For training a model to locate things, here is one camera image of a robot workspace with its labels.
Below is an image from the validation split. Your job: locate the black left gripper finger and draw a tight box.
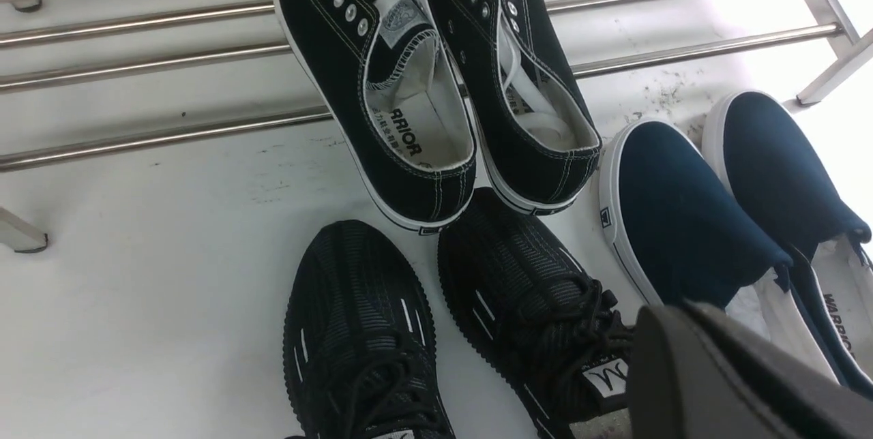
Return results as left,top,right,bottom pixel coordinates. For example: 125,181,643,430
627,303,872,438

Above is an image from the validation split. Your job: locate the navy slip-on shoe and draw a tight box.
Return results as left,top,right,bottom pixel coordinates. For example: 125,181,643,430
702,91,871,387
600,119,871,398

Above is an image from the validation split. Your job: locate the stainless steel shoe rack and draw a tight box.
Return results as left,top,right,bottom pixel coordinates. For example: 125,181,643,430
0,0,873,254

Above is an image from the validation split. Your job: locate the black knit sneaker right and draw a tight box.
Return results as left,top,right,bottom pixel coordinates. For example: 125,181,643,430
437,187,635,438

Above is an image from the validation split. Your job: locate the black knit sneaker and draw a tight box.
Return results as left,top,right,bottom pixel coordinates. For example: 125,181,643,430
283,219,455,438
437,187,635,438

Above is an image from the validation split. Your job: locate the black canvas sneaker right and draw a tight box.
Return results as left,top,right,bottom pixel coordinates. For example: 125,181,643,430
428,0,602,215

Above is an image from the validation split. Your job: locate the black canvas sneaker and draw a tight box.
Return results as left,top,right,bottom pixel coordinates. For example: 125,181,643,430
273,0,477,235
428,0,602,215

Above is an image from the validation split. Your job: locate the black knit sneaker left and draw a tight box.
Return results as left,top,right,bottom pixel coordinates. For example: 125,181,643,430
283,219,455,438

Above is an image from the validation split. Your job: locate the black canvas sneaker left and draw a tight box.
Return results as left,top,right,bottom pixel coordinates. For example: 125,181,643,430
273,0,477,235

